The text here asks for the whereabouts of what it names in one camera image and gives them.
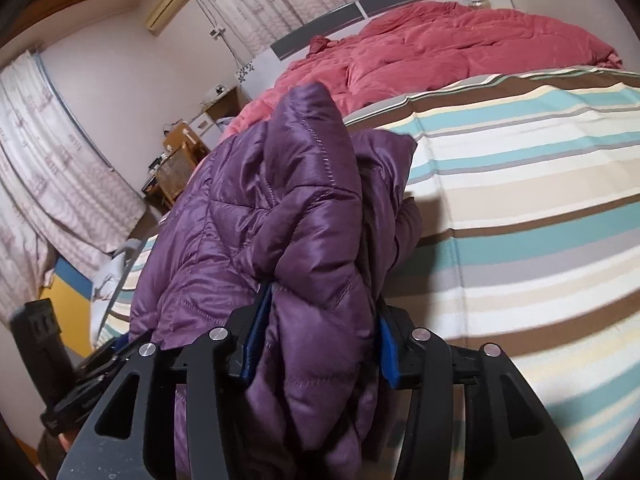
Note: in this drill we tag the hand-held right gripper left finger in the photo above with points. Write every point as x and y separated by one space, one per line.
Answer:
250 345

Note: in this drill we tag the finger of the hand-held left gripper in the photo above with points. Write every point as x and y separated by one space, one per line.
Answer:
100 357

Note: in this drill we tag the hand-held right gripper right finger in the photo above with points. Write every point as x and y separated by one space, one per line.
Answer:
387 352

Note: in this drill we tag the purple down jacket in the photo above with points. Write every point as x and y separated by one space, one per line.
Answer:
300 210

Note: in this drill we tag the yellow blue board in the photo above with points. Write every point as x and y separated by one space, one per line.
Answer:
65 300

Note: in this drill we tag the white crumpled cloth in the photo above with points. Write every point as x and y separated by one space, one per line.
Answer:
107 275

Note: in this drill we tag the rattan back chair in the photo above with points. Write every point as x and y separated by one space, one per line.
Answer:
172 177

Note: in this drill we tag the wooden chair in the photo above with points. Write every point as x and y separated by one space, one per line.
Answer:
182 142

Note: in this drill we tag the striped bed sheet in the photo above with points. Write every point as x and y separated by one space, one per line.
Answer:
525 185

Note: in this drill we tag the white drawer cabinet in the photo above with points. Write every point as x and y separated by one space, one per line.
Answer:
205 126

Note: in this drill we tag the wooden bedside desk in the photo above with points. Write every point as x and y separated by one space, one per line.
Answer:
225 105

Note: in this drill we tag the black power adapter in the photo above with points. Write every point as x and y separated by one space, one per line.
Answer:
218 91

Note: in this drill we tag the red quilted comforter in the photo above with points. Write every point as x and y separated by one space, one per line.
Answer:
450 35

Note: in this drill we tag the beige air conditioner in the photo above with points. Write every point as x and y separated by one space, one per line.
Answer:
167 5

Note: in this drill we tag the white wall socket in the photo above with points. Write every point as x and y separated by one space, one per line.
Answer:
216 33

